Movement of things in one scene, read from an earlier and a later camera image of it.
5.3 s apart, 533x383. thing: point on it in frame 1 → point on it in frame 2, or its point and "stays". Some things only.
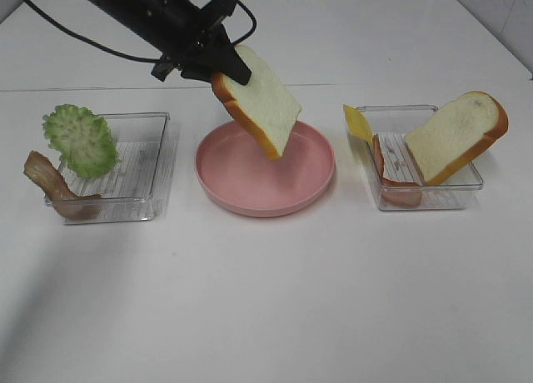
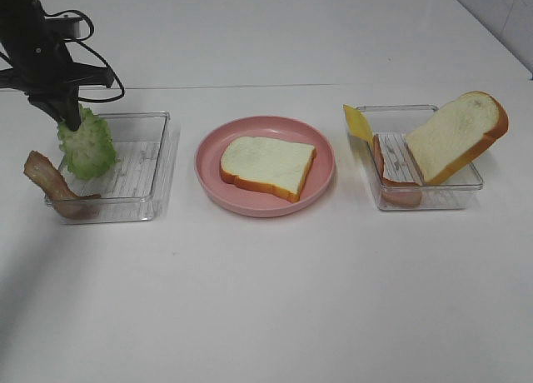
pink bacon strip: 395,192 stays
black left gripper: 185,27 → 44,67
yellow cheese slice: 357,123 stays
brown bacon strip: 83,207 stays
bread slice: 454,133 stays
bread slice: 265,105 → 272,166
